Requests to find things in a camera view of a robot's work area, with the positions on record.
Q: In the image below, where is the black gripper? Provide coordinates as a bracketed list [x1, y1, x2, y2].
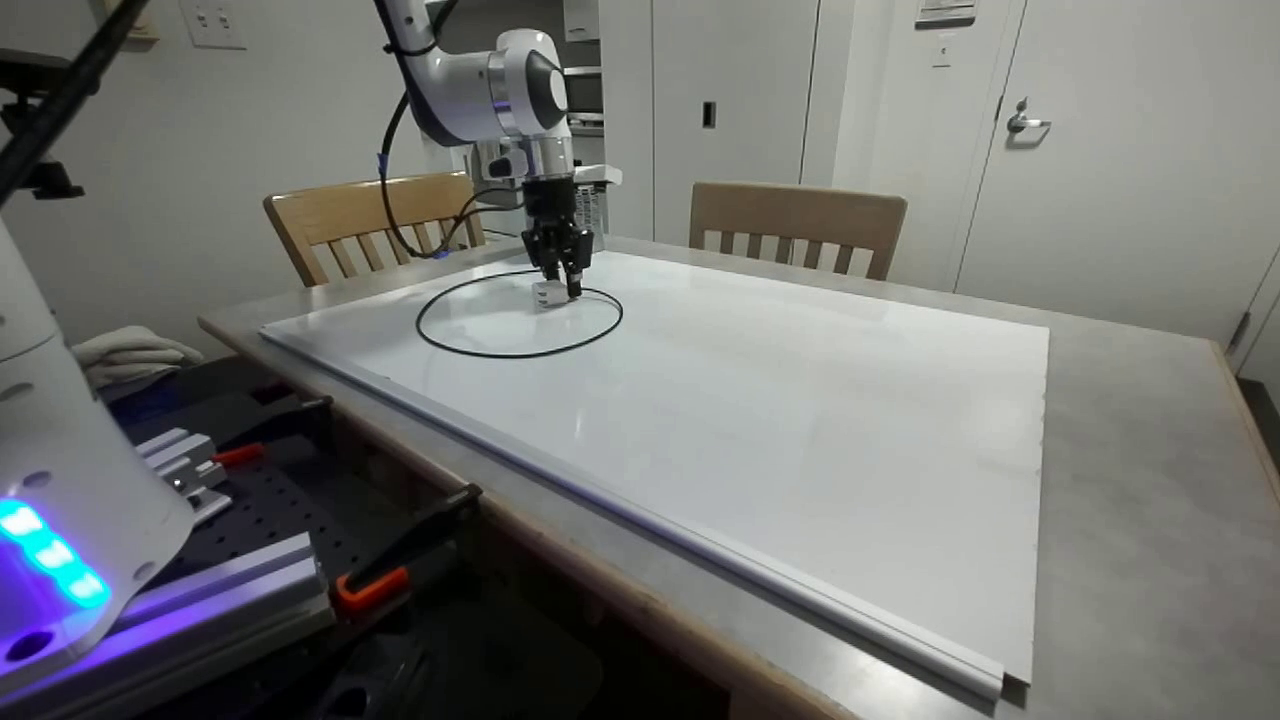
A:
[523, 180, 593, 302]

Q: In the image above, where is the black charging cable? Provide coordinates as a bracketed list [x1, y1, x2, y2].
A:
[413, 263, 627, 366]

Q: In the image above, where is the white charger adapter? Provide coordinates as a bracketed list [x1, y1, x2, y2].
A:
[537, 282, 571, 309]

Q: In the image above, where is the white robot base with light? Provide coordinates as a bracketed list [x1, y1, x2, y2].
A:
[0, 223, 194, 704]

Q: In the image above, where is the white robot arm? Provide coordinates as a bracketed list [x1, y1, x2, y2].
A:
[372, 0, 624, 303]

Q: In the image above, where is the wooden chair near tissue box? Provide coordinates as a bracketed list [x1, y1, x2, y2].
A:
[265, 175, 483, 289]

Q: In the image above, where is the wooden chair by door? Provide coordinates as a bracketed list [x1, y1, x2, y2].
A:
[688, 183, 907, 282]

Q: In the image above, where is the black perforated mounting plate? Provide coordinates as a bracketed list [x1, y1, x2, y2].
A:
[103, 356, 471, 633]

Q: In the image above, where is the white board mat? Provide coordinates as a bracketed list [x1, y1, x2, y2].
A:
[265, 254, 1053, 698]

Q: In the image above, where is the white folded cloth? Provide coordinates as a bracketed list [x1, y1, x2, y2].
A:
[72, 326, 202, 390]

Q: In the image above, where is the orange handled clamp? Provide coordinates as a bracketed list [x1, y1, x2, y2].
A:
[332, 485, 479, 619]

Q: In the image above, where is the white wall switch plate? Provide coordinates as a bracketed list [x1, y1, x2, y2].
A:
[178, 0, 248, 53]

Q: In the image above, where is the silver door handle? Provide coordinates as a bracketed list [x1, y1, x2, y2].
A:
[1002, 105, 1053, 151]

